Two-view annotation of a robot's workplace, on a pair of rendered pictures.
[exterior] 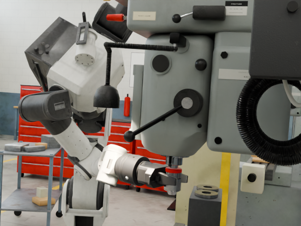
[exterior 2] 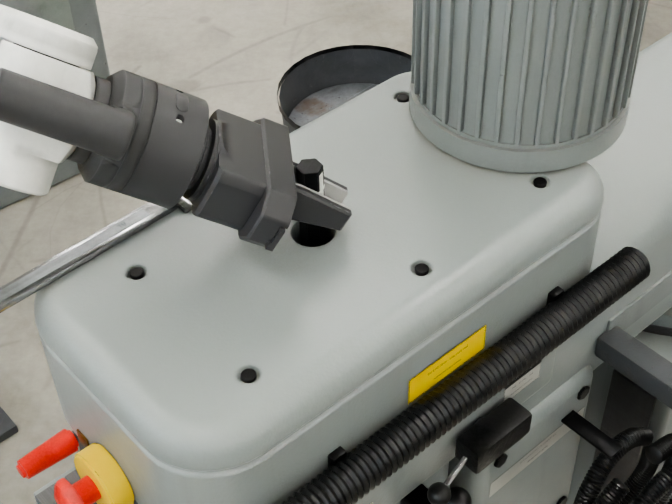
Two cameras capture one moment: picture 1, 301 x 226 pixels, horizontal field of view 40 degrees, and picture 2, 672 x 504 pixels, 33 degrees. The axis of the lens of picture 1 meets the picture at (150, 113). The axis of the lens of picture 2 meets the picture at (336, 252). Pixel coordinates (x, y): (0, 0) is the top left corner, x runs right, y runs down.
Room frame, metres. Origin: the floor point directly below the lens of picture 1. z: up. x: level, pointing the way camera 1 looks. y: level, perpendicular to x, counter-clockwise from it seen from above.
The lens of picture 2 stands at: (0.74, 0.48, 2.51)
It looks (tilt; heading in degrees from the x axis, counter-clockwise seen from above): 43 degrees down; 304
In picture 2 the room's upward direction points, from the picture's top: 2 degrees counter-clockwise
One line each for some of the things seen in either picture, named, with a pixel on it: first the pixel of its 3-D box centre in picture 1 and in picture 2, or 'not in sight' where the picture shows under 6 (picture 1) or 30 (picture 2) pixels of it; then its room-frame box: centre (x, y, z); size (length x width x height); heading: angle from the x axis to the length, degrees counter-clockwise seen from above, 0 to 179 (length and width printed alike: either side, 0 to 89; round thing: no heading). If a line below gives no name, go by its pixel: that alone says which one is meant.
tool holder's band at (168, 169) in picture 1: (173, 169); not in sight; (1.14, -0.07, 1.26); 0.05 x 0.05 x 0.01
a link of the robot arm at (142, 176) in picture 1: (147, 173); not in sight; (1.19, 0.00, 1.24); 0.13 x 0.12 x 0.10; 143
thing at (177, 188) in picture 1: (172, 180); not in sight; (1.14, -0.07, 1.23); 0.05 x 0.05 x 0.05
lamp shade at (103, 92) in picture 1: (106, 96); not in sight; (1.14, 0.12, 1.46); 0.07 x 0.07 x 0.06
